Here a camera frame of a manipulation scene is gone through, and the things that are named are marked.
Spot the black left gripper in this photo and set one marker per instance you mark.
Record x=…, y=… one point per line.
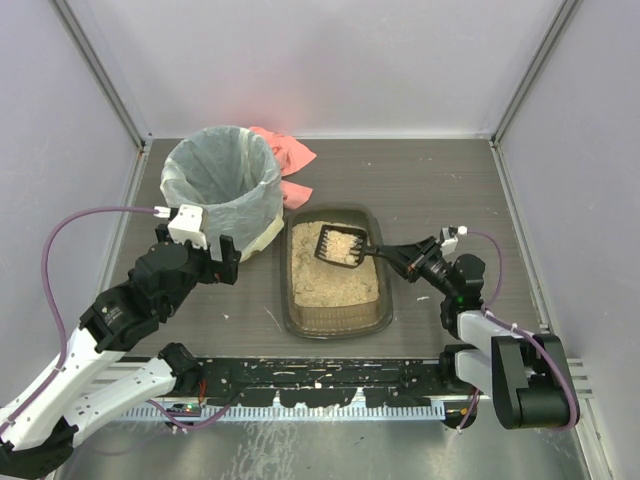
x=223, y=257

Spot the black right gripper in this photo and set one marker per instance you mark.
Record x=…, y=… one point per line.
x=413, y=258

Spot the black litter scoop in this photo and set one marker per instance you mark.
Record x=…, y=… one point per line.
x=344, y=246

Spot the trash bin with white liner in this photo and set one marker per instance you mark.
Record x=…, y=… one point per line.
x=232, y=173

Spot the dark translucent litter box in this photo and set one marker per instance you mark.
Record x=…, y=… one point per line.
x=323, y=301

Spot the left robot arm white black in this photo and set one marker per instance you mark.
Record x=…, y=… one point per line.
x=56, y=413

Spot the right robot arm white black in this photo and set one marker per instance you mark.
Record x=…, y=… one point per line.
x=525, y=374

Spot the pink cloth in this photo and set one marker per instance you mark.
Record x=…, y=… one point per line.
x=292, y=157

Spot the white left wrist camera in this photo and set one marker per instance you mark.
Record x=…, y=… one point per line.
x=188, y=226

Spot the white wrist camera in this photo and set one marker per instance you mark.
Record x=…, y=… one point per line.
x=188, y=226
x=449, y=238

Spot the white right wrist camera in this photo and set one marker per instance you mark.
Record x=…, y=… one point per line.
x=449, y=238

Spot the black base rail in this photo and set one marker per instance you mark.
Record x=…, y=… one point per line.
x=320, y=383

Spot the white slotted cable duct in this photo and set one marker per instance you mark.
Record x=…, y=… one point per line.
x=357, y=411

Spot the left aluminium frame post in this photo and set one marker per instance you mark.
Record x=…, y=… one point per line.
x=91, y=56

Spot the aluminium frame post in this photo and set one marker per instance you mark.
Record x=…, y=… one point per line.
x=91, y=56
x=554, y=32

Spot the right aluminium frame post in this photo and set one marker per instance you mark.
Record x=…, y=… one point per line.
x=554, y=32

